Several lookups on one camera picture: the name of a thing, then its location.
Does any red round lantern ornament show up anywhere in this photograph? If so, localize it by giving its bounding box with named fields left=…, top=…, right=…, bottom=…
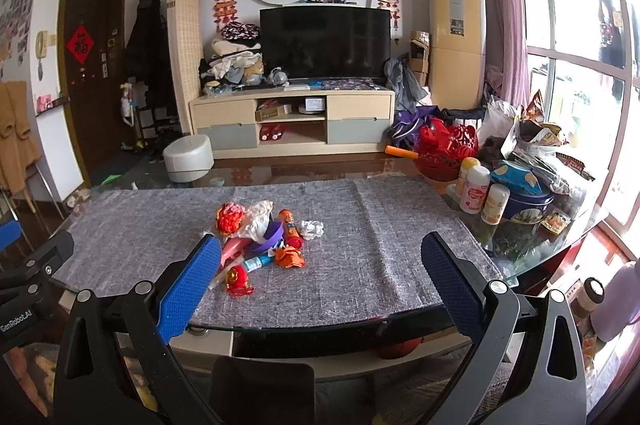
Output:
left=226, top=265, right=254, bottom=297

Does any pink plastic horn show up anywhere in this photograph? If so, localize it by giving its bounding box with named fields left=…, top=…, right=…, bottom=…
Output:
left=220, top=237, right=253, bottom=268

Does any small blue white bottle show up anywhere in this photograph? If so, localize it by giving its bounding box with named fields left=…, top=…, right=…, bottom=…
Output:
left=242, top=255, right=274, bottom=273

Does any red foil wrapper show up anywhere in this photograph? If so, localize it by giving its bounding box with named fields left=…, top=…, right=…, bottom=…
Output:
left=214, top=202, right=246, bottom=237

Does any orange wrapper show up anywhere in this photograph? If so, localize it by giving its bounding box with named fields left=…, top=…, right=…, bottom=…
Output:
left=274, top=246, right=305, bottom=269

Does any white paper bag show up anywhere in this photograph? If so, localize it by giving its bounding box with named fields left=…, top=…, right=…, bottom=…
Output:
left=238, top=200, right=273, bottom=244

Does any purple plastic bowl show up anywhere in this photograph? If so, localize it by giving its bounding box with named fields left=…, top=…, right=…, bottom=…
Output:
left=246, top=221, right=284, bottom=255

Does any orange candy tube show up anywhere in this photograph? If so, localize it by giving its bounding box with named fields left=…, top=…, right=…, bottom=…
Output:
left=279, top=209, right=304, bottom=251

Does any white tissue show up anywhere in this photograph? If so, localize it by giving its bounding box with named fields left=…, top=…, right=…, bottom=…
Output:
left=297, top=220, right=324, bottom=241

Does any brown hanging coat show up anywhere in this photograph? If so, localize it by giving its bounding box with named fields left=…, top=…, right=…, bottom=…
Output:
left=0, top=80, right=42, bottom=194

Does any blue round tin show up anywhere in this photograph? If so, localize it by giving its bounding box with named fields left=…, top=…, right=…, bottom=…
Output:
left=490, top=159, right=554, bottom=225

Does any white bottle cream label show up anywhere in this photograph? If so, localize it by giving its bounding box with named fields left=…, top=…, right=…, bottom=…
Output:
left=480, top=183, right=510, bottom=226

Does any grey woven table cloth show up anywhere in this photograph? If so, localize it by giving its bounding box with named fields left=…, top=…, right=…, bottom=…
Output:
left=54, top=176, right=499, bottom=329

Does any white round stool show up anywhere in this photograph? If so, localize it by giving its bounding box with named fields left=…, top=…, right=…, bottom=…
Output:
left=163, top=134, right=214, bottom=183

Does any white bottle yellow cap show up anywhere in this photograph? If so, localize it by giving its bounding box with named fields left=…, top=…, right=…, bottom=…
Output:
left=456, top=157, right=480, bottom=197

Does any red plastic basket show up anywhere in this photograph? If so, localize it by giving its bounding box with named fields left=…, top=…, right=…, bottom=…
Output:
left=414, top=118, right=480, bottom=182

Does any purple fabric bag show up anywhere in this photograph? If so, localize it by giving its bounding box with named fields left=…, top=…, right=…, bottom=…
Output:
left=387, top=105, right=442, bottom=151

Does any beige tv cabinet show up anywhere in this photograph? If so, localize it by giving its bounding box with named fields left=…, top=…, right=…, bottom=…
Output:
left=189, top=87, right=395, bottom=159

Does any pink curtain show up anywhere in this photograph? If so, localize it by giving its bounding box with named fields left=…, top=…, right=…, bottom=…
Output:
left=470, top=0, right=532, bottom=109

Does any dark brown door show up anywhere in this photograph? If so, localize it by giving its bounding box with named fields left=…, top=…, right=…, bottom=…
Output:
left=58, top=0, right=131, bottom=185

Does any pile of clothes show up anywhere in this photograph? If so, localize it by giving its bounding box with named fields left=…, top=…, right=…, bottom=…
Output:
left=200, top=21, right=265, bottom=96

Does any beige folding screen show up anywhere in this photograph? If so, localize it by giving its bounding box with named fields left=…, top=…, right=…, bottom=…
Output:
left=167, top=0, right=204, bottom=134

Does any black flat television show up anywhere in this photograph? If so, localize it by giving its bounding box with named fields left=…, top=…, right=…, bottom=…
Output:
left=259, top=4, right=390, bottom=82

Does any beige standing air conditioner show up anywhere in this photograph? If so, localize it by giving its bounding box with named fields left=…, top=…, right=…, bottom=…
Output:
left=428, top=0, right=486, bottom=110

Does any orange handle stick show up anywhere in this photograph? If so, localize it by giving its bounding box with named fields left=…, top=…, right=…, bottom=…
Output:
left=385, top=145, right=420, bottom=160

